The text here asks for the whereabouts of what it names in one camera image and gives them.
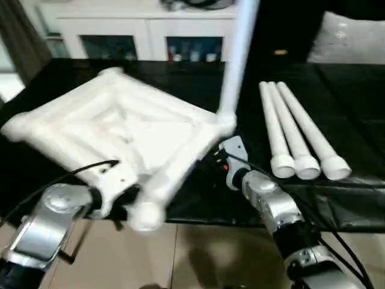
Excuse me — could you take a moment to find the white plastic table leg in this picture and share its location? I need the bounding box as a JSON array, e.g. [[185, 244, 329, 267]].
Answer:
[[267, 81, 321, 180], [259, 81, 296, 178], [276, 81, 353, 181], [216, 0, 261, 127]]

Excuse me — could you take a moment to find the white plastic table top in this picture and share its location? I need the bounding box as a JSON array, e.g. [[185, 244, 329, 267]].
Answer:
[[0, 67, 238, 232]]

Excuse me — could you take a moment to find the black work mat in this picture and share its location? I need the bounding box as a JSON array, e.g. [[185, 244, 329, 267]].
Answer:
[[0, 57, 385, 232]]

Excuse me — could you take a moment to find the white sideboard with glass doors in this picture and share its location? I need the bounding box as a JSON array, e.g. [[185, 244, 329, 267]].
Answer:
[[56, 4, 239, 63]]

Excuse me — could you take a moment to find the grey rounded bag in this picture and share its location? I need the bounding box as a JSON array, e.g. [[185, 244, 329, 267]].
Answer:
[[180, 0, 237, 10]]

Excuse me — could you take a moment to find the grey cushion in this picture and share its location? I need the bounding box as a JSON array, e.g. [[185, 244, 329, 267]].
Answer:
[[308, 11, 385, 64]]

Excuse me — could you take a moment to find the grey-brown curtain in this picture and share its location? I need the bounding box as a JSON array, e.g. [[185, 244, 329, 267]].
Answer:
[[0, 0, 52, 88]]

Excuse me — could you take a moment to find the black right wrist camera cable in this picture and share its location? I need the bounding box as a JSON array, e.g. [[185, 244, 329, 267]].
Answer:
[[228, 153, 374, 289]]

